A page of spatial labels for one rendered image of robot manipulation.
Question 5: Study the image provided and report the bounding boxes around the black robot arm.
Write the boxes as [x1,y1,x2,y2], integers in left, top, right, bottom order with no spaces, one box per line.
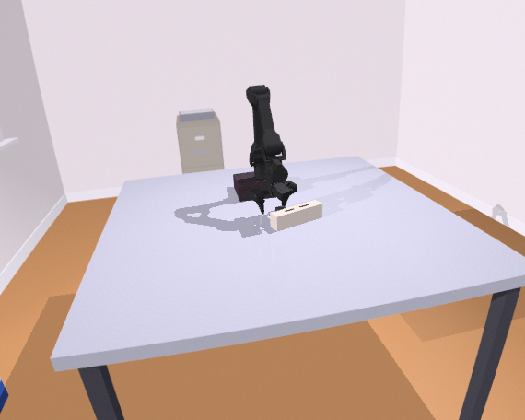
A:
[246,85,294,201]

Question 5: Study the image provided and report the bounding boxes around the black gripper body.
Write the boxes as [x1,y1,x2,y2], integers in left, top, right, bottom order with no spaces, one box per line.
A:
[248,174,298,202]

